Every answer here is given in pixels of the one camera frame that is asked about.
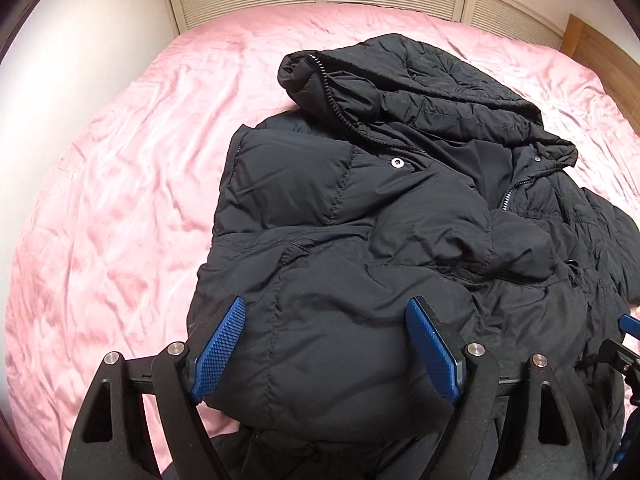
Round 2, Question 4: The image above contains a wooden bed frame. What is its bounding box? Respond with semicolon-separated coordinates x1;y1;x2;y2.
559;14;640;136

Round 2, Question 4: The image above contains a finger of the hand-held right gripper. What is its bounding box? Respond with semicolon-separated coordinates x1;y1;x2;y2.
585;312;640;376

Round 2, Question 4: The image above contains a pink bed sheet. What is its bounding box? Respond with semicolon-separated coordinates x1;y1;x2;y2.
0;2;640;480

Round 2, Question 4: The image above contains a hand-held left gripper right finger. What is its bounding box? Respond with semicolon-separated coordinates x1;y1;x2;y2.
405;297;591;480

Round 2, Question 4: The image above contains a black puffer jacket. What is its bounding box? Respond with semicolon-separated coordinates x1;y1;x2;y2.
185;32;640;480

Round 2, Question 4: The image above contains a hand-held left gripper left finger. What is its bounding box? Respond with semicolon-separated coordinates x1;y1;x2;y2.
62;296;248;480

